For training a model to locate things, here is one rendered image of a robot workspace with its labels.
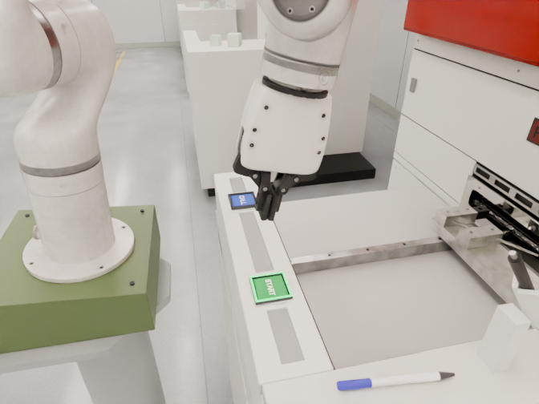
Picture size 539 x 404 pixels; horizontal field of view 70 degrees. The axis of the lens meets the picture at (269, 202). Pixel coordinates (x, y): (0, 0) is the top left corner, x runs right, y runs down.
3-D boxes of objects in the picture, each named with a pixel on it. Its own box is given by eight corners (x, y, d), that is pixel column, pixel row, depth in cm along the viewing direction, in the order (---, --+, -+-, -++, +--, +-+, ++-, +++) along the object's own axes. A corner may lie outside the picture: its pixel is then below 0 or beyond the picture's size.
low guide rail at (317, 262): (478, 240, 92) (482, 229, 90) (484, 244, 90) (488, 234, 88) (274, 271, 82) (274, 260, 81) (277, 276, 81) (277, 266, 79)
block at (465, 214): (465, 215, 90) (468, 204, 89) (474, 223, 87) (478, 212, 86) (434, 219, 89) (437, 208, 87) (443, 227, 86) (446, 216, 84)
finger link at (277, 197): (296, 167, 50) (285, 210, 53) (273, 164, 49) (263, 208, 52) (303, 178, 48) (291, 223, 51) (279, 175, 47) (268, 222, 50)
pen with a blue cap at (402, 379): (452, 367, 45) (336, 379, 44) (457, 375, 44) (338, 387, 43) (451, 373, 46) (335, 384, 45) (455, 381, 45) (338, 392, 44)
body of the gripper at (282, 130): (328, 74, 47) (305, 158, 52) (246, 60, 44) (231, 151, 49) (352, 91, 41) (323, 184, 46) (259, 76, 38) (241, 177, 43)
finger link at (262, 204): (272, 164, 49) (261, 208, 52) (247, 162, 48) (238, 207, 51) (277, 175, 47) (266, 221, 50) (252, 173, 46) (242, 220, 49)
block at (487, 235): (488, 234, 84) (492, 223, 82) (500, 244, 81) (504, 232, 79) (455, 239, 82) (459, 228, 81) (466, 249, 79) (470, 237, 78)
